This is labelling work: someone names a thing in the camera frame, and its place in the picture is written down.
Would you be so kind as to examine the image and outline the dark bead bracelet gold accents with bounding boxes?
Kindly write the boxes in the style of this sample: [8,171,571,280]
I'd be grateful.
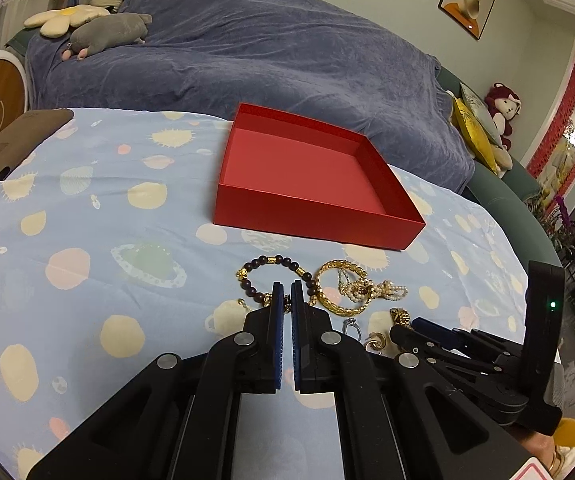
[236,255,318,307]

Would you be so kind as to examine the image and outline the gold round earring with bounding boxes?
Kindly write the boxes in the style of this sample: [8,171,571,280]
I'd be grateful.
[365,332,388,353]

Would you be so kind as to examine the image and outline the red shallow box tray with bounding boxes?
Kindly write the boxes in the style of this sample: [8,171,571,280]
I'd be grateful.
[213,103,425,250]

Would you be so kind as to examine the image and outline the dark green sofa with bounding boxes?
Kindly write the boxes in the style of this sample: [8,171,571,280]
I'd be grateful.
[434,66,564,269]

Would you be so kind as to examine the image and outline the beige plush toy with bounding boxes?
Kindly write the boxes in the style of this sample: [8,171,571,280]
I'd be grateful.
[491,145,513,172]

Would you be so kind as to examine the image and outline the blue planet-print tablecloth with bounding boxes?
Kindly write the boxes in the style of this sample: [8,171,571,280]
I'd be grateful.
[0,108,527,479]

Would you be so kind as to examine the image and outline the gold satin cushion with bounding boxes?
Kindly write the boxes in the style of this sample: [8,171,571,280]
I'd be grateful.
[451,96,500,176]

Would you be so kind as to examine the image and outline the grey-green cushion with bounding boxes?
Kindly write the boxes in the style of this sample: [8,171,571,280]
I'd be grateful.
[460,82,503,148]

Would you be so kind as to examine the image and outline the red-haired plush doll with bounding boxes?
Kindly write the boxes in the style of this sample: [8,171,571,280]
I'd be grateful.
[485,82,522,150]

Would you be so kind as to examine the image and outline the blue-grey velvet blanket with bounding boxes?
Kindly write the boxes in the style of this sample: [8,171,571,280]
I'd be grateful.
[25,0,475,192]

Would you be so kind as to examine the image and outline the brown leather pouch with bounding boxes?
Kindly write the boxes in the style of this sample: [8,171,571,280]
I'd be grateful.
[0,108,74,181]

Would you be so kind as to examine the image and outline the grey plush toy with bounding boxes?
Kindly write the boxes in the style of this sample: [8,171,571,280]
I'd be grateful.
[62,13,153,61]

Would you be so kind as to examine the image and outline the cream flower-shaped pillow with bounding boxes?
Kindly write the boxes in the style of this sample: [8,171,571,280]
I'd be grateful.
[23,4,110,39]

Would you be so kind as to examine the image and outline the gold chain bangle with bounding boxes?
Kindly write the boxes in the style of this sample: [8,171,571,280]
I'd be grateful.
[313,259,374,318]

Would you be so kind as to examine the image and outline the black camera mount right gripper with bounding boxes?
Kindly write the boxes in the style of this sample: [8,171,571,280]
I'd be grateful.
[521,260,565,400]

